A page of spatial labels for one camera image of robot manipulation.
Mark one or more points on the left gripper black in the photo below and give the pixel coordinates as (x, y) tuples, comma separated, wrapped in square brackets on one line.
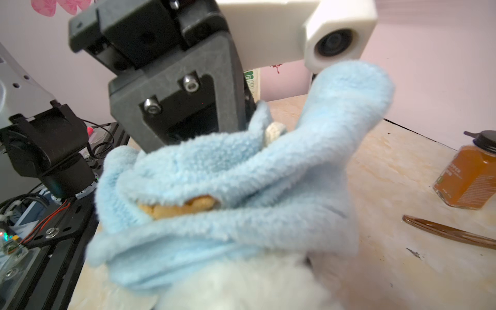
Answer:
[(181, 95)]

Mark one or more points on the light blue bear hoodie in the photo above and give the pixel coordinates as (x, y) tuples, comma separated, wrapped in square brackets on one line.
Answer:
[(353, 95)]

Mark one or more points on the white teddy bear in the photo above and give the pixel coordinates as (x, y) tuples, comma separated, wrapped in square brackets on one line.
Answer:
[(248, 286)]

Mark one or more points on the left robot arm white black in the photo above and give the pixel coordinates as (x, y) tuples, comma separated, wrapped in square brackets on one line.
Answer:
[(48, 147)]

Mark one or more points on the white green refill pouch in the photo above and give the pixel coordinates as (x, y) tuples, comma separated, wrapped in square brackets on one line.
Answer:
[(253, 78)]

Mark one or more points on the wooden knife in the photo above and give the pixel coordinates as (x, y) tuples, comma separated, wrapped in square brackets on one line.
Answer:
[(449, 233)]

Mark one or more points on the amber spice jar black lid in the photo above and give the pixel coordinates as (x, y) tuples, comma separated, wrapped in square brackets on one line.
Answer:
[(468, 181)]

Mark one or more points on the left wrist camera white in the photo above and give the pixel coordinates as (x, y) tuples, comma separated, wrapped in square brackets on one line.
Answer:
[(276, 32)]

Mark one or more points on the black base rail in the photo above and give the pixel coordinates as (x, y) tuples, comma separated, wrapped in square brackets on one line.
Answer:
[(47, 276)]

